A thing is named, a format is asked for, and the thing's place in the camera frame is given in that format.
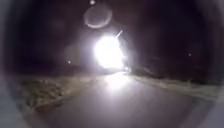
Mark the grey asphalt road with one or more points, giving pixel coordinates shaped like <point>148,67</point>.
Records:
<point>113,106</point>

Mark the pale roadside verge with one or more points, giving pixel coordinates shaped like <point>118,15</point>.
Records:
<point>180,87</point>

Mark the dry grass verge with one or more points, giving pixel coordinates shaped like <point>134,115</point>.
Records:
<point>43,90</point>

